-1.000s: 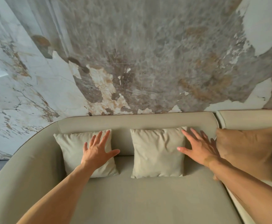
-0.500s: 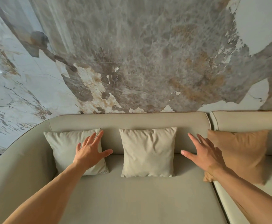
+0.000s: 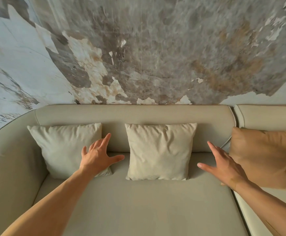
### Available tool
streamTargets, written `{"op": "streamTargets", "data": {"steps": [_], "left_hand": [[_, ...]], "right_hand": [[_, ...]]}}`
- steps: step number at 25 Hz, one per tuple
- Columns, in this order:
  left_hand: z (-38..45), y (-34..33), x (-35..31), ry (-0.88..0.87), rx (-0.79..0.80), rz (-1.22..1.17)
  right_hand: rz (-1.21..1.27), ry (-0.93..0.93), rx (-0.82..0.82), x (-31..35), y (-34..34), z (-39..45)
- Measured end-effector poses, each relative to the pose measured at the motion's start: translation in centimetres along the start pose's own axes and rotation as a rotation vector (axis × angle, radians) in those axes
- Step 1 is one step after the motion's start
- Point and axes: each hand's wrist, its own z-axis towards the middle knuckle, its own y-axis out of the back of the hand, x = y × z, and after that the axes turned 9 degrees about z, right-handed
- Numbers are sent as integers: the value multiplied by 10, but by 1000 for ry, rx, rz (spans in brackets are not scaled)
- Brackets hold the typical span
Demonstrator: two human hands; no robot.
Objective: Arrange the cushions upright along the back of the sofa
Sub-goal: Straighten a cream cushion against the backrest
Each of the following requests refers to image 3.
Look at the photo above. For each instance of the person's left hand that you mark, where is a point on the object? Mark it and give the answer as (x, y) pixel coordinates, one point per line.
(96, 160)

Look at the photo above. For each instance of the person's right hand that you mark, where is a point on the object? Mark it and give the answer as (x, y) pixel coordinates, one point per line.
(227, 170)

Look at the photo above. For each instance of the cream leather cushion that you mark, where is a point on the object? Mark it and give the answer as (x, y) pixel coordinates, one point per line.
(160, 152)
(59, 149)

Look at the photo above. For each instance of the tan leather cushion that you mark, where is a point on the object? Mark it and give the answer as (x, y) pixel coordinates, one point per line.
(265, 154)

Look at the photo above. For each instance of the beige leather sofa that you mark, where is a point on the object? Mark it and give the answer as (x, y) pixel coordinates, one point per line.
(145, 206)

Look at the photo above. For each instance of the person's left forearm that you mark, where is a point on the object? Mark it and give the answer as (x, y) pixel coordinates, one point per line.
(49, 206)

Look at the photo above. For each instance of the person's right forearm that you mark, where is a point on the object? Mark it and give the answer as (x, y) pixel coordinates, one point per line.
(275, 211)

